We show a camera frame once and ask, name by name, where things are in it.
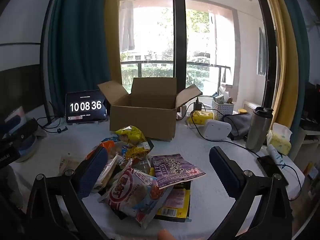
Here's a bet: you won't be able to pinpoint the black tablet clock display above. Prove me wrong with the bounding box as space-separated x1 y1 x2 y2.
65 90 108 123

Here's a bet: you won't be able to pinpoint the yellow curtain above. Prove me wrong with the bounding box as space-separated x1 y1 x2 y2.
261 0 297 130
104 0 123 85

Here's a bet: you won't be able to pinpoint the white pastry packet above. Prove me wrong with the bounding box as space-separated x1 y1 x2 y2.
59 152 83 175

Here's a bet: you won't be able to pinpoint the black yellow snack packet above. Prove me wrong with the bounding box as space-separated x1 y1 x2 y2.
152 180 192 223

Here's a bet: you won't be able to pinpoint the orange snack packet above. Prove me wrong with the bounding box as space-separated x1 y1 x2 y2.
86 140 118 160

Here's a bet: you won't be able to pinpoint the yellow puffed snack bag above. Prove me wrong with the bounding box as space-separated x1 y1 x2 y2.
114 126 147 147

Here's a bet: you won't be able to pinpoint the black window frame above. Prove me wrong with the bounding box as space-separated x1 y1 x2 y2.
172 0 187 98

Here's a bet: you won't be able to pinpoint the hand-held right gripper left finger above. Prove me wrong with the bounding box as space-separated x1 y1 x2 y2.
25 146 109 240

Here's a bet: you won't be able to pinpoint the white plastic device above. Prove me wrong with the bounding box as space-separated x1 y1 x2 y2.
204 119 232 140

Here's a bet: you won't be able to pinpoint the hanging clothes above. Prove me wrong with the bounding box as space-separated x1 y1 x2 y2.
120 0 135 52

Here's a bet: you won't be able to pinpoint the black cable bundle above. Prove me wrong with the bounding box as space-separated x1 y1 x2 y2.
37 101 68 133

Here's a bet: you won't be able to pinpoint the black phone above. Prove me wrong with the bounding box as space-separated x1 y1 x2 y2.
256 155 289 187

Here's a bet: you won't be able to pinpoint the steel tumbler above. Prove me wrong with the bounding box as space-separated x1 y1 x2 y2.
245 107 274 152

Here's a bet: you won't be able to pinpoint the person's right hand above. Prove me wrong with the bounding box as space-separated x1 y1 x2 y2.
158 229 176 240

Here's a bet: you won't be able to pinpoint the clear bread packet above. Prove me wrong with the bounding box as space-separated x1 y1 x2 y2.
92 155 125 193

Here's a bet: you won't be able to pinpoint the black balcony railing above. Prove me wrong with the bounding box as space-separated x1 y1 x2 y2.
121 60 232 85

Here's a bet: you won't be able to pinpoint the white tube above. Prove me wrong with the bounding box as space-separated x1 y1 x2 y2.
265 145 288 167

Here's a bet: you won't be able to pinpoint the yellow crinkled snack packet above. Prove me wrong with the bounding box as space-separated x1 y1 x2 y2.
125 145 152 160

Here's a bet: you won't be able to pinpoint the blue white round pad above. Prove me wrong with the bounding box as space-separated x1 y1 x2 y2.
17 135 43 163

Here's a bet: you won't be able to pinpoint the long black cable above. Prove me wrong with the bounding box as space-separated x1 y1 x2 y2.
190 109 303 202

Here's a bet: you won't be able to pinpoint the teal curtain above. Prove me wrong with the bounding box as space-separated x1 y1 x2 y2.
47 0 112 118
276 0 310 140

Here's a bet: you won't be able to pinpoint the grey pouch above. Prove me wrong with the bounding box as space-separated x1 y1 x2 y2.
221 112 252 140

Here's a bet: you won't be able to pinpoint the yellow duck print pack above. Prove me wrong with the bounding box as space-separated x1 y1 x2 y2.
187 110 215 127

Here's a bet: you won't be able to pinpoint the grey hanging cloth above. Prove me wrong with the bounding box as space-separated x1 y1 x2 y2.
257 27 268 75

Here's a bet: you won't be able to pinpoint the purple snack packet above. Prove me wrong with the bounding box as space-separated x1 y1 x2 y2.
151 153 207 190

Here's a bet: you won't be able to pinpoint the white plastic basket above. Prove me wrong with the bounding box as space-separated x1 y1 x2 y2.
212 99 235 121

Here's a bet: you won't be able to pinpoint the cardboard box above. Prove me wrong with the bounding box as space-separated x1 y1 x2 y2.
97 77 203 142

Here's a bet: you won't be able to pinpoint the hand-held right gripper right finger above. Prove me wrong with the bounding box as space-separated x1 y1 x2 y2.
209 146 294 240

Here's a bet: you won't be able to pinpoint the yellow tissue pack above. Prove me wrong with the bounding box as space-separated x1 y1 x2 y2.
266 122 293 157

